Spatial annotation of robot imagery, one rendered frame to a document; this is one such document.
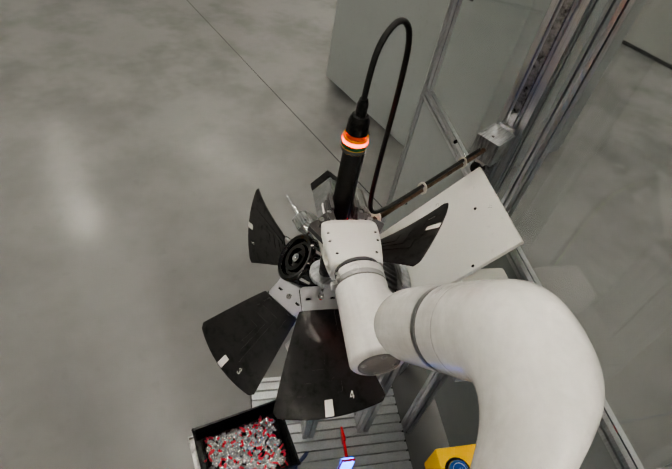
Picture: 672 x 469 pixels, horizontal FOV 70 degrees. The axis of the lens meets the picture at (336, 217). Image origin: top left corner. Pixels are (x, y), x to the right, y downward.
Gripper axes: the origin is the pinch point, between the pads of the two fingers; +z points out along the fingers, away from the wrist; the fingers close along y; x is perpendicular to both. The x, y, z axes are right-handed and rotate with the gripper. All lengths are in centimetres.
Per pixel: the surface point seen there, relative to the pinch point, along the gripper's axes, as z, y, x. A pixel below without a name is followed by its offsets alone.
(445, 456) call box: -34, 23, -40
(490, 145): 32, 48, -10
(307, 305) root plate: -2.1, -3.2, -29.6
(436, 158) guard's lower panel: 94, 71, -66
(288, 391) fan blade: -19.7, -8.9, -33.4
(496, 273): 20, 63, -51
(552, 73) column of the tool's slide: 37, 59, 9
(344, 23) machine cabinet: 290, 69, -97
